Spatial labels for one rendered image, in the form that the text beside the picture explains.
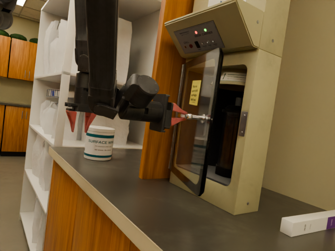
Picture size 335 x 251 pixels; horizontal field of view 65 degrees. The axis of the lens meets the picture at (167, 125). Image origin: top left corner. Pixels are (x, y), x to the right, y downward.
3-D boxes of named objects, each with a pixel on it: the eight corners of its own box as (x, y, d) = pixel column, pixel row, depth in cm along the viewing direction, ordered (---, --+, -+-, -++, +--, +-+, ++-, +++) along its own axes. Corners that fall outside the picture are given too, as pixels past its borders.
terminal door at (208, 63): (171, 170, 99) (186, 63, 97) (201, 198, 69) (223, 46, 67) (169, 170, 99) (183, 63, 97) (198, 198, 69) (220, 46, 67)
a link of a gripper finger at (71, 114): (89, 134, 91) (92, 107, 90) (68, 133, 87) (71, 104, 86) (83, 131, 96) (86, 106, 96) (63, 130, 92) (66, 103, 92)
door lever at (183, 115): (193, 121, 80) (194, 112, 80) (205, 123, 71) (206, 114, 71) (176, 119, 79) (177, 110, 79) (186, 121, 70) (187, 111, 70)
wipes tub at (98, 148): (105, 155, 135) (108, 126, 135) (115, 161, 125) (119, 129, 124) (80, 155, 128) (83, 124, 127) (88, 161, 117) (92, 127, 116)
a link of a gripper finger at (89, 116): (94, 134, 92) (97, 107, 91) (74, 133, 88) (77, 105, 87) (88, 131, 97) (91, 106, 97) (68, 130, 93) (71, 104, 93)
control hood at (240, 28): (185, 59, 98) (189, 31, 97) (259, 48, 71) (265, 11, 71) (160, 51, 91) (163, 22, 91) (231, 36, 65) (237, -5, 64)
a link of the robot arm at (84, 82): (78, 71, 93) (75, 68, 88) (98, 73, 94) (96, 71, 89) (76, 90, 94) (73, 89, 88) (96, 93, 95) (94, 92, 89)
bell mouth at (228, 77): (235, 91, 102) (237, 77, 101) (276, 92, 87) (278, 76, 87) (201, 84, 91) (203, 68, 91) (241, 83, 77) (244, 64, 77)
